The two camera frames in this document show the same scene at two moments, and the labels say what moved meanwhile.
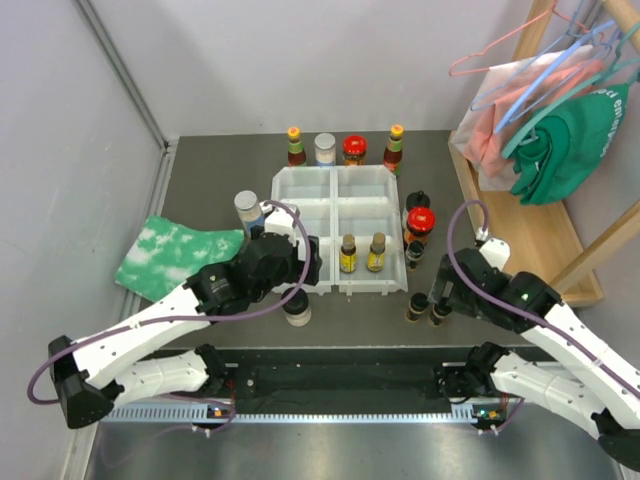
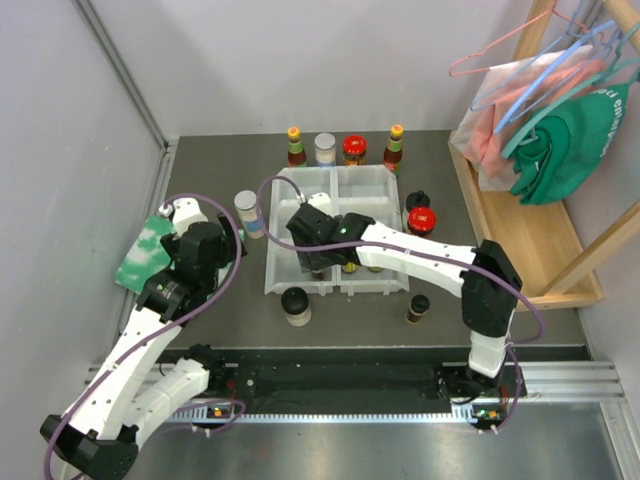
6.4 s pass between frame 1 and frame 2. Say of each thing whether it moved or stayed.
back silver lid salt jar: stayed
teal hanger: stayed
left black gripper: moved
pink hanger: stayed
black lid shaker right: stayed
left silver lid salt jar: stayed
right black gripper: moved
